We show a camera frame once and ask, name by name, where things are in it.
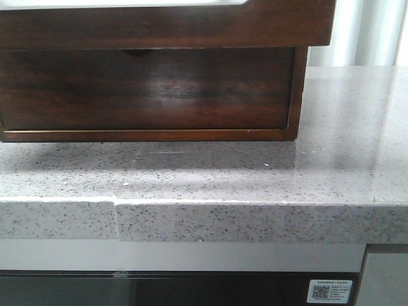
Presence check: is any white QR code sticker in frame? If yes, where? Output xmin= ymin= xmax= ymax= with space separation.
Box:
xmin=307 ymin=279 xmax=353 ymax=304

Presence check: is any grey curtain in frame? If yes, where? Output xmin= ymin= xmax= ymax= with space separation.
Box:
xmin=307 ymin=1 xmax=407 ymax=66

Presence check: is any open upper wooden drawer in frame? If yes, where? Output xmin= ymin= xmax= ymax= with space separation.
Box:
xmin=1 ymin=1 xmax=335 ymax=51

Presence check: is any black glass built-in appliance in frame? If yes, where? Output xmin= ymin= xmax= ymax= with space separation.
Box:
xmin=1 ymin=270 xmax=360 ymax=305

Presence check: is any dark wooden drawer cabinet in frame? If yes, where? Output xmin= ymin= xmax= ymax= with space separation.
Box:
xmin=0 ymin=45 xmax=309 ymax=143

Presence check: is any grey cabinet door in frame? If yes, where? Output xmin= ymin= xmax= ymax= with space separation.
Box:
xmin=356 ymin=244 xmax=407 ymax=305

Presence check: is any closed lower wooden drawer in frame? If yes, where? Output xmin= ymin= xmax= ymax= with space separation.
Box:
xmin=0 ymin=47 xmax=296 ymax=131

